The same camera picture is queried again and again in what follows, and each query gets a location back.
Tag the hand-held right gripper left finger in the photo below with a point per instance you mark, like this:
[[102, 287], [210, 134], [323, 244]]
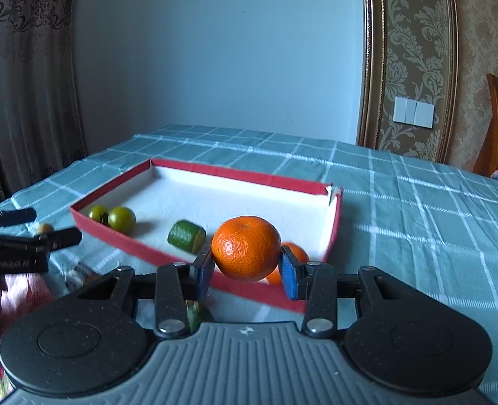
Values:
[[205, 272]]

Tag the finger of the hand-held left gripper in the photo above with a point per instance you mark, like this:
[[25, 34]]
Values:
[[15, 217], [59, 238]]

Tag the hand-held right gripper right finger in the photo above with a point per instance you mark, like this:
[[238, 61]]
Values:
[[289, 278]]

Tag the brown kiwi fruit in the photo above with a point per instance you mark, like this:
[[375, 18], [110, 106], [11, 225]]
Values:
[[45, 228]]

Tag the orange mandarin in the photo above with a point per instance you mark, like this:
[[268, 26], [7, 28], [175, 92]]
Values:
[[244, 247], [297, 253]]

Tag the green cucumber piece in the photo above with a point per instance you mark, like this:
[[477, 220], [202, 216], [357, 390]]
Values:
[[183, 235], [196, 314]]

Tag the green tomato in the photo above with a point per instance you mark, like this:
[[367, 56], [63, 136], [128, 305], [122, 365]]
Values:
[[121, 218], [98, 213]]

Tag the red cardboard box tray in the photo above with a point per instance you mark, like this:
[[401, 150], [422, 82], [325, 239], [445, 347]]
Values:
[[240, 206]]

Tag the pink floral cloth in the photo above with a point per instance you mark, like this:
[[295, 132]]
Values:
[[25, 291]]

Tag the patterned curtain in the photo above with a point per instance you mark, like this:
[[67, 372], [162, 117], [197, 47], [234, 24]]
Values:
[[21, 93]]

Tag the green checkered bed sheet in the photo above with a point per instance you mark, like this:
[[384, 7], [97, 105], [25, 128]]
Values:
[[400, 219]]

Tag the white wall switch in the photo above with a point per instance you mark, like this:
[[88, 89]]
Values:
[[413, 112]]

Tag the ornate wall panel frame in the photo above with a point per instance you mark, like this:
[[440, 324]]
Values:
[[409, 50]]

